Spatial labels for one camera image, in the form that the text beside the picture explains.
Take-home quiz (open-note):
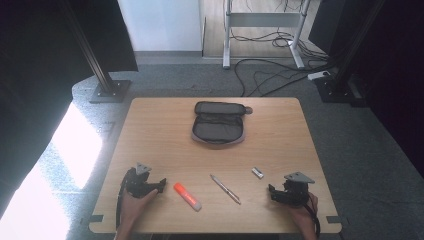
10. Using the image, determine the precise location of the orange white glue stick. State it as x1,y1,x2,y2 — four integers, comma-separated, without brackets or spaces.
173,182,203,213

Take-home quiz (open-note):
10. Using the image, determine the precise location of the person's left hand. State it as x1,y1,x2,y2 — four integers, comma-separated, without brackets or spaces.
118,189,160,230

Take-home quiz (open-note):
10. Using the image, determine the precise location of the white power strip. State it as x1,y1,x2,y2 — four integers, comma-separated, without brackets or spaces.
306,70,332,82

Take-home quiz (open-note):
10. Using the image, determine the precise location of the left hand-held gripper cable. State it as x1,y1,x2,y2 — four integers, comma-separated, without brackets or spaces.
115,169,130,232

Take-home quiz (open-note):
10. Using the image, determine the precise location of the white metal desk frame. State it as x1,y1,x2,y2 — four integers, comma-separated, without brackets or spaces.
222,0,313,70

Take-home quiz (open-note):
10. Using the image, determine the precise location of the long black floor cable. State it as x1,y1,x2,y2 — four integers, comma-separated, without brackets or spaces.
233,58,335,98

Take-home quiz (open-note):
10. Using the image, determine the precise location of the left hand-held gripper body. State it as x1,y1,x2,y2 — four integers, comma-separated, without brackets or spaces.
124,162,159,199

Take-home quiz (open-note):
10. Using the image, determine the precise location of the black metal stand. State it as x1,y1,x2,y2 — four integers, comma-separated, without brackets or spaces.
58,0,132,105
314,0,388,105

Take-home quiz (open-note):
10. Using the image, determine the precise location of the person's right hand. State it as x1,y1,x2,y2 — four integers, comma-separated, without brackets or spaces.
288,192,320,231

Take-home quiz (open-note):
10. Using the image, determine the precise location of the tangle of black cables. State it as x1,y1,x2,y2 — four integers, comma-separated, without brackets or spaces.
229,27,328,62

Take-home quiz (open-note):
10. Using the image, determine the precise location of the hand-held gripper cable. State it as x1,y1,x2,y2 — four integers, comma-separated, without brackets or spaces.
303,193,322,239
115,169,130,232

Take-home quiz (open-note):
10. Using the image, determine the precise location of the black fabric pencil case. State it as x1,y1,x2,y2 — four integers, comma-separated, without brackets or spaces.
191,101,250,147

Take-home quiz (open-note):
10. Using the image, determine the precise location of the black curtain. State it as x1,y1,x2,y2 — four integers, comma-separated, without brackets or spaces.
307,0,424,178
0,0,140,219

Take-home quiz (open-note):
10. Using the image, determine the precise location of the silver pen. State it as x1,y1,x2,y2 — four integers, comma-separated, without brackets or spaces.
209,174,242,206

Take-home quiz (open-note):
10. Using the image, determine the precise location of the right hand-held gripper cable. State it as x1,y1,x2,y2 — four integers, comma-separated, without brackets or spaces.
303,193,322,239

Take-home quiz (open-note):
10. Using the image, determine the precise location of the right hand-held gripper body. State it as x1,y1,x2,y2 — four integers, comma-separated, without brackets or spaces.
281,171,316,208

